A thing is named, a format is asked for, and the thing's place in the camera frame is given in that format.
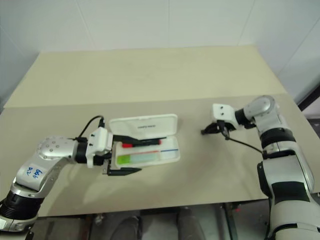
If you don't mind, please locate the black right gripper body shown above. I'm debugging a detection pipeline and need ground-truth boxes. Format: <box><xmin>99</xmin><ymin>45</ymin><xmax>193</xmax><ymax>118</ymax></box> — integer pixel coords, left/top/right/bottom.
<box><xmin>214</xmin><ymin>120</ymin><xmax>237</xmax><ymax>134</ymax></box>

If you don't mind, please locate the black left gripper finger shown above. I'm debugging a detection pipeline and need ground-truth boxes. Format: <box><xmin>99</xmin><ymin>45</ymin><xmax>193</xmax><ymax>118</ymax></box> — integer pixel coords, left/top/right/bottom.
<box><xmin>107</xmin><ymin>167</ymin><xmax>143</xmax><ymax>177</ymax></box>
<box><xmin>112</xmin><ymin>134</ymin><xmax>144</xmax><ymax>144</ymax></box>

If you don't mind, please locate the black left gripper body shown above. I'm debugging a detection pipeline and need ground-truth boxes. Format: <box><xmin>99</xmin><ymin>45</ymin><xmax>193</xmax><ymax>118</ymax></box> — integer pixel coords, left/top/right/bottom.
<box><xmin>94</xmin><ymin>149</ymin><xmax>114</xmax><ymax>176</ymax></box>

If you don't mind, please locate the black pen with red cap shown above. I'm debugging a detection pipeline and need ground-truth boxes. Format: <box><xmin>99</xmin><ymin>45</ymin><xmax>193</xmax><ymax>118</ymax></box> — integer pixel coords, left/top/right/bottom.
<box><xmin>121</xmin><ymin>138</ymin><xmax>163</xmax><ymax>149</ymax></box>

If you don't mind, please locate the white plastic pencil case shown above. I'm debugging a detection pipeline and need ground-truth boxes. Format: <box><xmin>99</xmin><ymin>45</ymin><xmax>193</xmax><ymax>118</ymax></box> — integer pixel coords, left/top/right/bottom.
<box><xmin>108</xmin><ymin>113</ymin><xmax>181</xmax><ymax>169</ymax></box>

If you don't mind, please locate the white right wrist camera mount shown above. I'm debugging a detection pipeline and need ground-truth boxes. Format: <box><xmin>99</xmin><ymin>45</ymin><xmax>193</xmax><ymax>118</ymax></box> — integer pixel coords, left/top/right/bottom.
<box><xmin>212</xmin><ymin>103</ymin><xmax>243</xmax><ymax>131</ymax></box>

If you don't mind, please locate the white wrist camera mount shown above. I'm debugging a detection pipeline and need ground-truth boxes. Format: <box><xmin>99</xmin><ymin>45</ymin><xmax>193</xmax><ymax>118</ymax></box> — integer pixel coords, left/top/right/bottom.
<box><xmin>212</xmin><ymin>103</ymin><xmax>243</xmax><ymax>131</ymax></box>
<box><xmin>85</xmin><ymin>126</ymin><xmax>115</xmax><ymax>169</ymax></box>

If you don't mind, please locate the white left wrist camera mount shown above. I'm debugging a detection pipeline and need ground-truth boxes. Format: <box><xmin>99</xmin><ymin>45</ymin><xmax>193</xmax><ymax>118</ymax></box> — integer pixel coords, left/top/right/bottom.
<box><xmin>85</xmin><ymin>126</ymin><xmax>115</xmax><ymax>169</ymax></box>

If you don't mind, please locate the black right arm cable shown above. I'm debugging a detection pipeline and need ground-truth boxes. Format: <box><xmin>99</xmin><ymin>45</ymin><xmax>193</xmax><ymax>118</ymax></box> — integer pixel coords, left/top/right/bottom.
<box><xmin>219</xmin><ymin>120</ymin><xmax>266</xmax><ymax>156</ymax></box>

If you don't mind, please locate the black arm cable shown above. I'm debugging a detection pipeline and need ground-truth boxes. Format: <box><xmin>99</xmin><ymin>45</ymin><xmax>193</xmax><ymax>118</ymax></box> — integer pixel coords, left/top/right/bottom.
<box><xmin>219</xmin><ymin>120</ymin><xmax>266</xmax><ymax>156</ymax></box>
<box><xmin>74</xmin><ymin>115</ymin><xmax>105</xmax><ymax>141</ymax></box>

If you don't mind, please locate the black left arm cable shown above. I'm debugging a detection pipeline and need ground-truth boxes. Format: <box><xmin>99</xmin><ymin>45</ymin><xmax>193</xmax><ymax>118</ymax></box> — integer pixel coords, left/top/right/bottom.
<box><xmin>74</xmin><ymin>115</ymin><xmax>105</xmax><ymax>141</ymax></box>

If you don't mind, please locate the black metal frame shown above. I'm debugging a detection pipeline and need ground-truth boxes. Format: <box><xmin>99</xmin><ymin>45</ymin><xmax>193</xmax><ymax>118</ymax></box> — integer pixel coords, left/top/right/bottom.
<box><xmin>298</xmin><ymin>74</ymin><xmax>320</xmax><ymax>113</ymax></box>

